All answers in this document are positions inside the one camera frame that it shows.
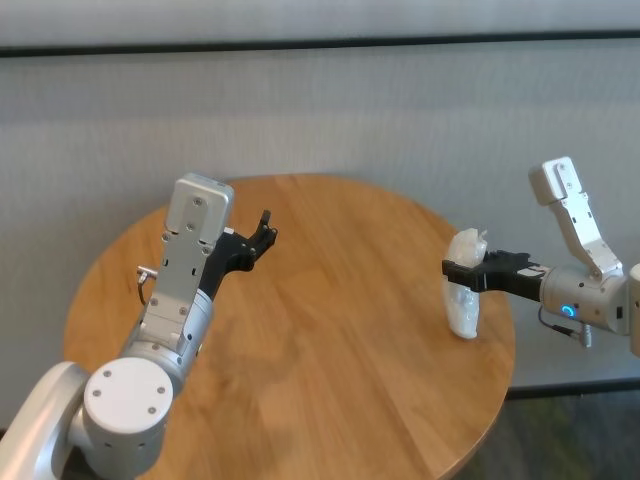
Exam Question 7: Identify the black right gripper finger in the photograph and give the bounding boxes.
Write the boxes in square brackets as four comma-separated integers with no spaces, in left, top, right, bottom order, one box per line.
[481,248,532,270]
[441,259,490,294]

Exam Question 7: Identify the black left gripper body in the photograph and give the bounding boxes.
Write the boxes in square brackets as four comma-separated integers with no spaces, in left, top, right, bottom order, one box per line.
[196,228,257,303]

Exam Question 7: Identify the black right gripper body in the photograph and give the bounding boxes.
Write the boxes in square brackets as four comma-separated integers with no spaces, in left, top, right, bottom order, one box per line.
[478,251,552,304]

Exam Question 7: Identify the white plastic-wrapped sandbag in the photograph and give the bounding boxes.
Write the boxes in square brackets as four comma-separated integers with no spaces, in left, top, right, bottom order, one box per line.
[441,227,491,341]

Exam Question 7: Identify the black baseboard strip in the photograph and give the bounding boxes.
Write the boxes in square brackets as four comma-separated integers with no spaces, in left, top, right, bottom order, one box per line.
[504,377,640,400]

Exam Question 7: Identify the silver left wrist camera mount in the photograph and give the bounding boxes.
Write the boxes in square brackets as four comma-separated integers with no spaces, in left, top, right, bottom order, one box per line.
[136,172,236,352]

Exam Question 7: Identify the right arm cable with connector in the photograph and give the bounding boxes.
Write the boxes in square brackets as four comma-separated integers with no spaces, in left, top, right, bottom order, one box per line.
[537,303,595,347]

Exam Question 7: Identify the arm cable with connector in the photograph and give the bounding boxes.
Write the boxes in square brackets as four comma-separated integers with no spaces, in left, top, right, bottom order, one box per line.
[135,265,159,305]
[537,303,595,347]

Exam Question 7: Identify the left arm cable with connector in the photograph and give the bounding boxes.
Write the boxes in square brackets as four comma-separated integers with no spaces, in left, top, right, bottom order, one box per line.
[135,265,159,305]

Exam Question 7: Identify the black horizontal wall rail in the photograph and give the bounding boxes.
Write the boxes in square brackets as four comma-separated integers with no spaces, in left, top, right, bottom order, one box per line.
[0,30,640,58]

